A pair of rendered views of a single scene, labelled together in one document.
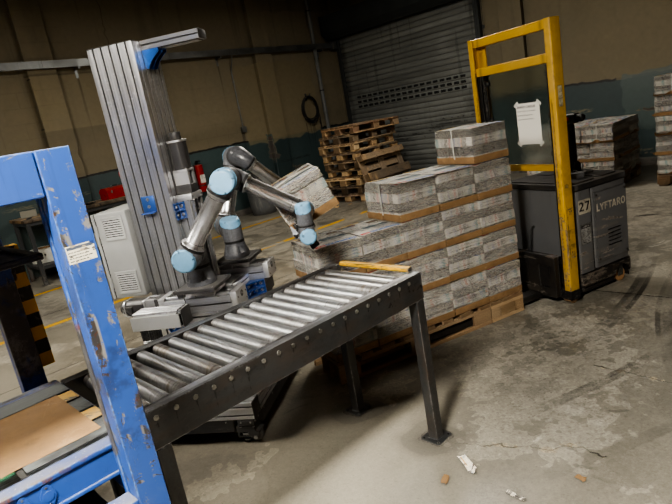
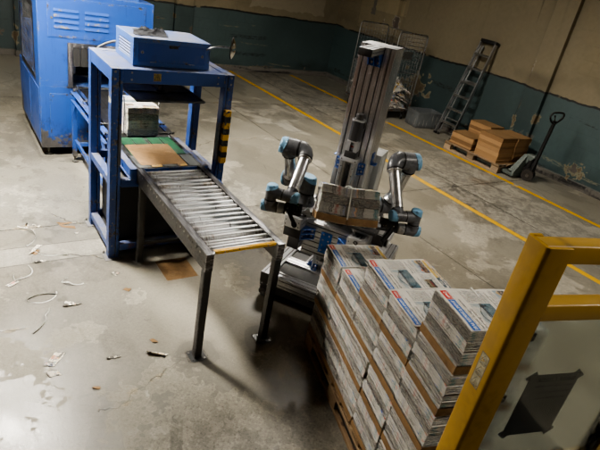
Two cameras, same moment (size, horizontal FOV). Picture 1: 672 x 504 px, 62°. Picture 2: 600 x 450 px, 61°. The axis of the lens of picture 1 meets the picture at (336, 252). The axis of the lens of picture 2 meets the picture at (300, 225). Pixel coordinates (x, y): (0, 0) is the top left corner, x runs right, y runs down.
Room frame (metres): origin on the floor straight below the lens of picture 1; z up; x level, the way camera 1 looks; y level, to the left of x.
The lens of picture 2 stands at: (2.99, -2.88, 2.38)
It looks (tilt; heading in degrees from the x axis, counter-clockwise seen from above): 26 degrees down; 94
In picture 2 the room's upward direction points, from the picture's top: 12 degrees clockwise
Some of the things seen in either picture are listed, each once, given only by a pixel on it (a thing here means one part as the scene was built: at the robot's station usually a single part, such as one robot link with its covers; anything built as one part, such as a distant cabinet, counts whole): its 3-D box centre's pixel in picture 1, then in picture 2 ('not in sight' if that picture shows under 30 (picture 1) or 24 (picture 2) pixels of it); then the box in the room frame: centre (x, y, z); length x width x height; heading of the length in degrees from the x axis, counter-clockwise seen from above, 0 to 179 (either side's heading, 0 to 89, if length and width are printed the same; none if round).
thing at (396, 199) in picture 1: (400, 197); (404, 291); (3.45, -0.46, 0.95); 0.38 x 0.29 x 0.23; 26
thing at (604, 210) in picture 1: (565, 227); not in sight; (4.04, -1.73, 0.40); 0.69 x 0.55 x 0.80; 25
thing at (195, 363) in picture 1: (187, 361); (187, 187); (1.84, 0.58, 0.77); 0.47 x 0.05 x 0.05; 42
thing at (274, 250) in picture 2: (227, 324); (235, 206); (2.25, 0.51, 0.74); 1.34 x 0.05 x 0.12; 132
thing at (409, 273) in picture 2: (399, 179); (407, 273); (3.43, -0.47, 1.06); 0.37 x 0.29 x 0.01; 26
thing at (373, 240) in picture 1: (395, 283); (371, 351); (3.39, -0.34, 0.42); 1.17 x 0.39 x 0.83; 115
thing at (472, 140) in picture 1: (479, 221); (442, 418); (3.70, -1.00, 0.65); 0.39 x 0.30 x 1.29; 25
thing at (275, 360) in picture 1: (305, 345); (170, 213); (1.87, 0.17, 0.74); 1.34 x 0.05 x 0.12; 132
